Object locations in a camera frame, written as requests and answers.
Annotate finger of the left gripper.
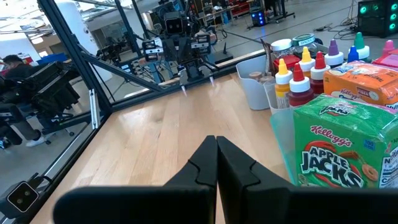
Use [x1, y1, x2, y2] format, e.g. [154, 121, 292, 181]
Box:
[205, 66, 216, 87]
[178, 70, 188, 97]

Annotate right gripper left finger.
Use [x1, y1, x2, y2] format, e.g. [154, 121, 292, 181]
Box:
[52, 135, 218, 224]

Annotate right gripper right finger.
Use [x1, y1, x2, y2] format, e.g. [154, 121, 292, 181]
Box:
[216, 136, 398, 224]

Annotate yellow cap food colouring bottle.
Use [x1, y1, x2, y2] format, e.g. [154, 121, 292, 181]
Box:
[298, 46, 316, 78]
[274, 58, 294, 110]

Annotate white lid bagel seasoning jar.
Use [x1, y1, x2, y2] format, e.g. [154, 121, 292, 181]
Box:
[270, 39, 294, 62]

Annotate green Apple Jacks box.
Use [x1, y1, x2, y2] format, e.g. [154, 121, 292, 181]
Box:
[293, 94, 398, 189]

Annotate green lid spice jar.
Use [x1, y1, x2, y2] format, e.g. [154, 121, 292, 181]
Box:
[291, 33, 316, 58]

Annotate purple cap food colouring bottle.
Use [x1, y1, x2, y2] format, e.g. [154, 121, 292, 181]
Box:
[324, 39, 345, 68]

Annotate blue cap food colouring bottle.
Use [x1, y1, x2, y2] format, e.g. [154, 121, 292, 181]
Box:
[347, 45, 360, 63]

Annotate orange Frosted Mini Wheats box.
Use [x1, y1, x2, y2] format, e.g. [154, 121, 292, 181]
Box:
[323, 60, 398, 110]

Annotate green cap food colouring bottle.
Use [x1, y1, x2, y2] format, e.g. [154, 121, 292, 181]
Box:
[353, 32, 371, 62]

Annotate small black antenna device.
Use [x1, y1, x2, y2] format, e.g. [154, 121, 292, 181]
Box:
[213, 42, 234, 65]

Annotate teal plastic tray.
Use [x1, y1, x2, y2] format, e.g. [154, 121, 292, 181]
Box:
[269, 108, 301, 185]

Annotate black box with lights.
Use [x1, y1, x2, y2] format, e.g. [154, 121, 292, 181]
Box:
[251, 11, 267, 27]

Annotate blue plastic storage bin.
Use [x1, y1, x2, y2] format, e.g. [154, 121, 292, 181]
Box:
[36, 52, 70, 66]

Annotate person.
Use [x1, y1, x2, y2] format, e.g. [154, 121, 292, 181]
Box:
[0, 54, 47, 149]

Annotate black box green lights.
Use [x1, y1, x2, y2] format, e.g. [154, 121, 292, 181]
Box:
[357, 0, 398, 39]

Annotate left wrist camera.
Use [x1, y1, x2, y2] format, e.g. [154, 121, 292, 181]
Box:
[163, 11, 188, 37]

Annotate grey plastic bin with handles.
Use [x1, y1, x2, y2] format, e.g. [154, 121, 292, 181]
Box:
[235, 54, 276, 111]

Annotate silver metal bracket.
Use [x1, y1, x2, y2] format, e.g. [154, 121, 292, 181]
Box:
[89, 89, 102, 130]

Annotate small grey table-level camera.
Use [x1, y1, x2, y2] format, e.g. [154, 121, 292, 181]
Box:
[0, 181, 40, 220]

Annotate black floor cables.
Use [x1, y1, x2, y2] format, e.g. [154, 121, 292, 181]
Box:
[313, 0, 360, 41]

